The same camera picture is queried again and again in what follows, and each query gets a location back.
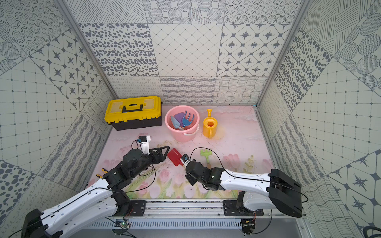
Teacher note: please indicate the floral table mat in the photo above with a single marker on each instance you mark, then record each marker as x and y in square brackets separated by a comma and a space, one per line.
[238, 145]

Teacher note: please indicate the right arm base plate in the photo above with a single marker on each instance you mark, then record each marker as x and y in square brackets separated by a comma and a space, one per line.
[231, 208]

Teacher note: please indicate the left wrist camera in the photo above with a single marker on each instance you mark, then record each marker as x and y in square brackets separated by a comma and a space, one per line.
[144, 143]

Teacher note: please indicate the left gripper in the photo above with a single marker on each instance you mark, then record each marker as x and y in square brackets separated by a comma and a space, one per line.
[154, 155]

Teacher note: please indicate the aluminium mounting rail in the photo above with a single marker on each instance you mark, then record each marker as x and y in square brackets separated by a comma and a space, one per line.
[193, 208]

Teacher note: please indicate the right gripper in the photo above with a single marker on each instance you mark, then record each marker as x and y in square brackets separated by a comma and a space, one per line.
[189, 178]

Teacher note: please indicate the green rake wooden handle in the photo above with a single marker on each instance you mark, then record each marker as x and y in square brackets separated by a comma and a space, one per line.
[206, 153]

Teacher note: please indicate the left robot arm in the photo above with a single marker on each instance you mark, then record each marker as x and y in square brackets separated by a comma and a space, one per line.
[104, 198]

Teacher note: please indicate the blue rake yellow handle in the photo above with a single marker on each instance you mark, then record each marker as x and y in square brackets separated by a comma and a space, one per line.
[187, 120]

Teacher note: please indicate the purple shovel pink handle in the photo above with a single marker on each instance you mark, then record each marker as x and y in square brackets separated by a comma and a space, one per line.
[179, 116]

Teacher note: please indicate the yellow watering can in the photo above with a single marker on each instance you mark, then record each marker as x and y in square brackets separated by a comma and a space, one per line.
[209, 125]

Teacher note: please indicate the yellow black toolbox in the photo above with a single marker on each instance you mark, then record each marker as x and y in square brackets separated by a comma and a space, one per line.
[134, 113]

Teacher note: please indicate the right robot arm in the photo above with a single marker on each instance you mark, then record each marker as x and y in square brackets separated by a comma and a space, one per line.
[274, 190]

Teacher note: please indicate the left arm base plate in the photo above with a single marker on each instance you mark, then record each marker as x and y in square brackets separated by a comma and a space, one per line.
[135, 208]

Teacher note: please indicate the pink plastic bucket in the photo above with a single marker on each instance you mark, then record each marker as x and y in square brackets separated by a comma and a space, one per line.
[191, 131]

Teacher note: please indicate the light blue trowel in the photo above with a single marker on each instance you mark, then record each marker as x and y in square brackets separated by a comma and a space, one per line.
[177, 124]

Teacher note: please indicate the red shovel wooden handle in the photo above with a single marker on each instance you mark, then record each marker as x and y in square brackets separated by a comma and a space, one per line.
[176, 157]

